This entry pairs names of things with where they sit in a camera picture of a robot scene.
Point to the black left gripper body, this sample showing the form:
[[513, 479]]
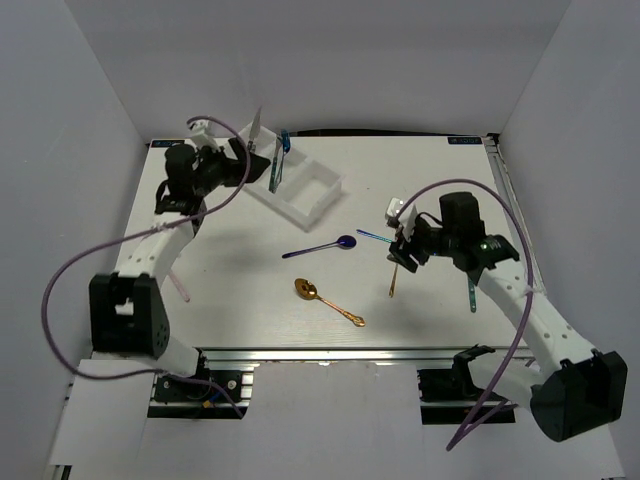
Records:
[[215, 169]]

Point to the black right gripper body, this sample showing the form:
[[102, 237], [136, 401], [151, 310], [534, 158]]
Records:
[[427, 241]]

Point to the dark handled steak knife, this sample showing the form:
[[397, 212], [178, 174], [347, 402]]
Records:
[[255, 128]]

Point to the ornate silver fork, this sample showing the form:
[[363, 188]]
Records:
[[279, 173]]

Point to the teal handled silver fork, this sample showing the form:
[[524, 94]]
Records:
[[274, 165]]

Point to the blue iridescent fork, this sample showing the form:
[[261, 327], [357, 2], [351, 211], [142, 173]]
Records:
[[285, 140]]

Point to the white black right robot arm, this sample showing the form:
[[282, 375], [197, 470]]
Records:
[[575, 387]]

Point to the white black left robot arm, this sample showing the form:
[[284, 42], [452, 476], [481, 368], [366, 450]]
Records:
[[127, 313]]

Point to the slim gold spoon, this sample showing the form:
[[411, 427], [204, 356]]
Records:
[[393, 282]]

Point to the rainbow iridescent spoon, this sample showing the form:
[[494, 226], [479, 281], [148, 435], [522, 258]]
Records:
[[374, 236]]

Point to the purple blue iridescent spoon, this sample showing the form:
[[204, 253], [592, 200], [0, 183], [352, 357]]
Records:
[[342, 242]]

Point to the white three-compartment plastic tray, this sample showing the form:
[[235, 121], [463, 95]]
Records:
[[307, 190]]

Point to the left blue corner label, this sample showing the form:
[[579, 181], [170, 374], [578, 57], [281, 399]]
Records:
[[165, 143]]

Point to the blue corner label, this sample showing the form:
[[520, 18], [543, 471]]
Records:
[[165, 143], [464, 140]]

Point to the ornate gold spoon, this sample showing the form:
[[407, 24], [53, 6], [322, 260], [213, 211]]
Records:
[[308, 291]]

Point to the right blue corner label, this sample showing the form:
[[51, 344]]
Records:
[[464, 140]]

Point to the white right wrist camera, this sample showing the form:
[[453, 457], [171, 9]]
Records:
[[401, 216]]

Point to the teal handled silver spoon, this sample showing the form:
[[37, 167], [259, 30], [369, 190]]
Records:
[[472, 296]]

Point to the aluminium table frame rail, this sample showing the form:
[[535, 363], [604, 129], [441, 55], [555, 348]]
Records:
[[506, 191]]

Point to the pink handled silver spoon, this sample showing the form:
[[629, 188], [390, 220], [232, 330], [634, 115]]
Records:
[[179, 287]]

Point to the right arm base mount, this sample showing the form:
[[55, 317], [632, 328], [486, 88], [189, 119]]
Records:
[[447, 395]]

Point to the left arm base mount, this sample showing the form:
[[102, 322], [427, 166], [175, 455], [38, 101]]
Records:
[[221, 392]]

